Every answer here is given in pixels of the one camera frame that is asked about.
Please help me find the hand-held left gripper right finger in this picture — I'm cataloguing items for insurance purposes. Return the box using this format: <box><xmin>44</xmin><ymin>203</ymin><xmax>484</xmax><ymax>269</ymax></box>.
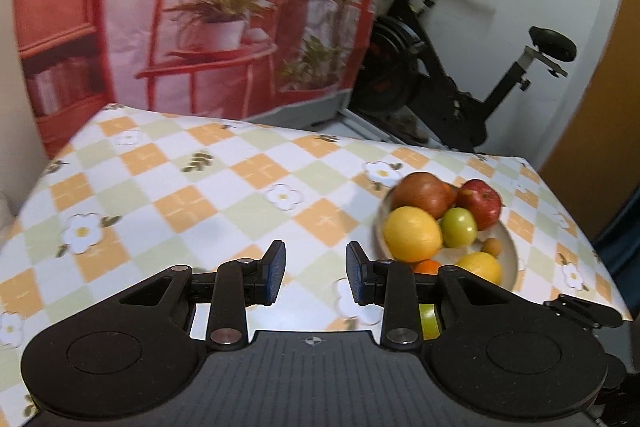
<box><xmin>346</xmin><ymin>241</ymin><xmax>531</xmax><ymax>351</ymax></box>

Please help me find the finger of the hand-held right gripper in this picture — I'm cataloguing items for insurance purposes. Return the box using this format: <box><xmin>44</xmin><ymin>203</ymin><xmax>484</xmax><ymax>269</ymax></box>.
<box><xmin>542</xmin><ymin>294</ymin><xmax>623</xmax><ymax>333</ymax></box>

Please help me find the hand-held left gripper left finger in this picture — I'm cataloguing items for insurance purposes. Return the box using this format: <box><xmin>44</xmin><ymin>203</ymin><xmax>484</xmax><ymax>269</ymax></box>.
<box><xmin>117</xmin><ymin>239</ymin><xmax>287</xmax><ymax>351</ymax></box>

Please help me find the yellow lemon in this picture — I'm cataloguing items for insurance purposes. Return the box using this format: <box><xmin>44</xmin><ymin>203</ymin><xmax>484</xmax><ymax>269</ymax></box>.
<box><xmin>383</xmin><ymin>206</ymin><xmax>443</xmax><ymax>264</ymax></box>
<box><xmin>455</xmin><ymin>252</ymin><xmax>502</xmax><ymax>286</ymax></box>

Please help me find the green apple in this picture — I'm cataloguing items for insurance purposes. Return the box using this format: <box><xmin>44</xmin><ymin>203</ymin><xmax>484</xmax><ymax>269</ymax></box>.
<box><xmin>419</xmin><ymin>303</ymin><xmax>441</xmax><ymax>342</ymax></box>
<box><xmin>440</xmin><ymin>207</ymin><xmax>478</xmax><ymax>249</ymax></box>

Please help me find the beige round plate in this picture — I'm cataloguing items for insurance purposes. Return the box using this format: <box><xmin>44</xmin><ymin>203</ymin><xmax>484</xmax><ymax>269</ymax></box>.
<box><xmin>375</xmin><ymin>179</ymin><xmax>521</xmax><ymax>293</ymax></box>

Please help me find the bright red apple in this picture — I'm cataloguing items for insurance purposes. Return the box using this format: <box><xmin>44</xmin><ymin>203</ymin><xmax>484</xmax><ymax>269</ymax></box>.
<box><xmin>454</xmin><ymin>179</ymin><xmax>502</xmax><ymax>232</ymax></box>

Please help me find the dark teal cloth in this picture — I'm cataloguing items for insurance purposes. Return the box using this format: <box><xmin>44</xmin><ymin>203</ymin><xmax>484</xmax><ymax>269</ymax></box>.
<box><xmin>592</xmin><ymin>187</ymin><xmax>640</xmax><ymax>258</ymax></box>

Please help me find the dark red apple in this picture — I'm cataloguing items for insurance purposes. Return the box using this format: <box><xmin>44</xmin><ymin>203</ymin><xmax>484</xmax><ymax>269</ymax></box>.
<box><xmin>391</xmin><ymin>172</ymin><xmax>453</xmax><ymax>220</ymax></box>

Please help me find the checkered floral tablecloth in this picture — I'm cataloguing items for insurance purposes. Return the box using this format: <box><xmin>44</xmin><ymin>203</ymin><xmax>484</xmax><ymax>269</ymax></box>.
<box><xmin>0</xmin><ymin>103</ymin><xmax>633</xmax><ymax>427</ymax></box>

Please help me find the brown wooden door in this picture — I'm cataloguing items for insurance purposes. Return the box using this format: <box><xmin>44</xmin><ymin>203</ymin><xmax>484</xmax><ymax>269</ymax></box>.
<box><xmin>537</xmin><ymin>0</ymin><xmax>640</xmax><ymax>238</ymax></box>

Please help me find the black exercise bike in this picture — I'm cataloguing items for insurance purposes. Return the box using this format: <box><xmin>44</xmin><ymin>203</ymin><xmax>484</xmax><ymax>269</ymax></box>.
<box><xmin>347</xmin><ymin>0</ymin><xmax>578</xmax><ymax>152</ymax></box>

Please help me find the red chair wall poster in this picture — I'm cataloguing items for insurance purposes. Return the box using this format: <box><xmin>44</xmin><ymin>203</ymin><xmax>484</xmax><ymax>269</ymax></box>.
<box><xmin>12</xmin><ymin>0</ymin><xmax>406</xmax><ymax>158</ymax></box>

